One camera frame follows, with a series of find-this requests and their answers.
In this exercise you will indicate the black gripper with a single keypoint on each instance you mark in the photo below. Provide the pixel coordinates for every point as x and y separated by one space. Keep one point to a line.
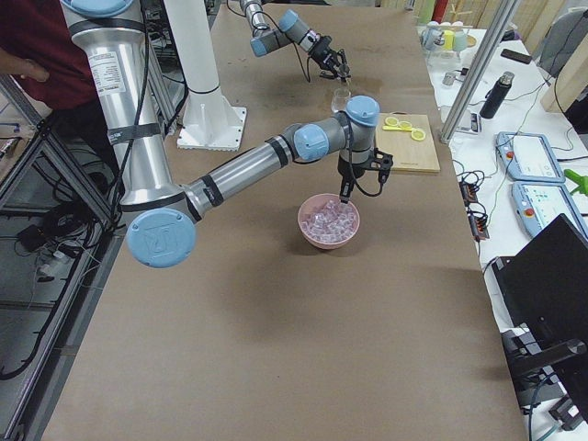
322 50
356 168

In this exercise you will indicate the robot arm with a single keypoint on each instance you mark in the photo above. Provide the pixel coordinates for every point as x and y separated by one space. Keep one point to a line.
269 36
160 214

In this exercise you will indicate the clear wine glass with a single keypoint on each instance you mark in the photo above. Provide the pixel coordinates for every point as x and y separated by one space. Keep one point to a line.
340 99

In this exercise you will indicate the pink bowl of ice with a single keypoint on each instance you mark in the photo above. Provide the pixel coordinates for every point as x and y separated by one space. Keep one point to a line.
326 222

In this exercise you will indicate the yellow plastic knife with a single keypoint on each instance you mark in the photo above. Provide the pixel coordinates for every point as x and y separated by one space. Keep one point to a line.
398 128

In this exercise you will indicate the wooden cutting board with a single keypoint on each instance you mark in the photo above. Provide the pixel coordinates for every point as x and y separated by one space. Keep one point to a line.
408 155

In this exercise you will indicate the lemon slice far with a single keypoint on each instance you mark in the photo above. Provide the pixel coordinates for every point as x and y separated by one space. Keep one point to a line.
418 135

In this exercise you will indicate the steel cap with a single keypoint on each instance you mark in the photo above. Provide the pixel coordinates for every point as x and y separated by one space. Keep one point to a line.
449 78

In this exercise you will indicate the yellow cup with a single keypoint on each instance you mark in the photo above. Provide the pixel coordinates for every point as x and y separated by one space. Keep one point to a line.
447 39

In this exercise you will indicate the black water bottle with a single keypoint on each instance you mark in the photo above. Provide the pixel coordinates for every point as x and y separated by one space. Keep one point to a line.
496 96

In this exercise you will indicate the teach pendant far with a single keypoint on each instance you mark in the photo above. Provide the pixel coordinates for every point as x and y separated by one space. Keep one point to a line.
528 157

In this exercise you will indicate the teach pendant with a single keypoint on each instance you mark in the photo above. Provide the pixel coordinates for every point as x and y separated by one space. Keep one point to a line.
537 204
528 157

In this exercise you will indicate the teach pendant near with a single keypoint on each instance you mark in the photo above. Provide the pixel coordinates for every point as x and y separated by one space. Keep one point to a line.
537 204

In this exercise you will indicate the black laptop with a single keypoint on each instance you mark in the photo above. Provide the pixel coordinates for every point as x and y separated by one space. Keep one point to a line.
544 286

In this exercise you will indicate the person in red shirt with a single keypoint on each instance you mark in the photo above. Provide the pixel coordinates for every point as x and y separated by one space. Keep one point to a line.
36 31

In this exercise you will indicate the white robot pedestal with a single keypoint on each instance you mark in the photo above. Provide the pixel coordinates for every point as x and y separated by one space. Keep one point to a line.
209 121

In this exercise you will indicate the aluminium frame post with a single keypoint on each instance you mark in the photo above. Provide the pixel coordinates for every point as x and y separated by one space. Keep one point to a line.
481 60

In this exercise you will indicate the green handled tool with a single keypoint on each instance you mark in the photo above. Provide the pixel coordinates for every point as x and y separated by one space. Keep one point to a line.
581 182

